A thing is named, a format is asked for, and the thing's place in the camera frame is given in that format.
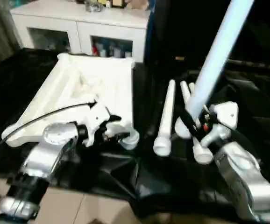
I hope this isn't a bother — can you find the black work mat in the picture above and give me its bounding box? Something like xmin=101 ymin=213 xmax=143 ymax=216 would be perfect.
xmin=0 ymin=47 xmax=270 ymax=220

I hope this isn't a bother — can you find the white table top frame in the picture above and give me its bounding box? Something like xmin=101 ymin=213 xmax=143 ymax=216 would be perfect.
xmin=1 ymin=52 xmax=140 ymax=151

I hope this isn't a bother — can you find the white glass-door cabinet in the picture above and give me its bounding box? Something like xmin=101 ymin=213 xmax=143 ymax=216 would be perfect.
xmin=10 ymin=0 xmax=152 ymax=63

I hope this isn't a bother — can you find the black metal rail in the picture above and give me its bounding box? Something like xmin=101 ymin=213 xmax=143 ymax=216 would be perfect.
xmin=224 ymin=58 xmax=270 ymax=71

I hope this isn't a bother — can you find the blue white ceramic pot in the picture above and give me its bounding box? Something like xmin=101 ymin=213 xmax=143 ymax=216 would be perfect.
xmin=85 ymin=0 xmax=105 ymax=12

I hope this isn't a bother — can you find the beige plush toy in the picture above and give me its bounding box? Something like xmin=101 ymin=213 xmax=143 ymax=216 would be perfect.
xmin=126 ymin=0 xmax=149 ymax=11

